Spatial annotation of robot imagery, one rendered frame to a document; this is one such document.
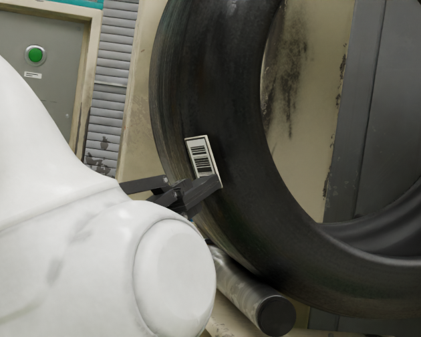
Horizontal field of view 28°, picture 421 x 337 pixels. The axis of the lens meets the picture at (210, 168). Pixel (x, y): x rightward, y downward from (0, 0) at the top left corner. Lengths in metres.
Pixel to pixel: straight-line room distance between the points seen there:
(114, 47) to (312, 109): 9.00
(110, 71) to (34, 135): 9.72
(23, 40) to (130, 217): 1.06
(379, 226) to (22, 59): 0.69
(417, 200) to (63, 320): 0.87
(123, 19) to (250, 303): 9.40
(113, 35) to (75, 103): 8.76
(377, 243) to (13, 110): 0.81
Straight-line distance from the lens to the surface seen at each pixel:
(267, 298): 0.93
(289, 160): 1.29
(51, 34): 1.53
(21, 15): 1.53
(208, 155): 0.90
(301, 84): 1.29
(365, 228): 1.26
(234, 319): 1.05
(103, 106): 10.24
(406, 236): 1.28
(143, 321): 0.47
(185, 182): 0.87
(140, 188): 0.81
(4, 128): 0.53
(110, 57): 10.26
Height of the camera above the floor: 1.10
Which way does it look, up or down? 3 degrees down
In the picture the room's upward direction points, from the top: 8 degrees clockwise
